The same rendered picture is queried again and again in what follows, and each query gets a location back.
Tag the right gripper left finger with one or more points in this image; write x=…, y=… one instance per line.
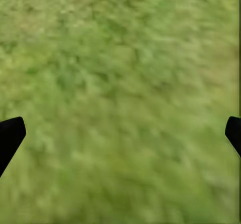
x=12, y=133

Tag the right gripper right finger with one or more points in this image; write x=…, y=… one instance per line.
x=233, y=132

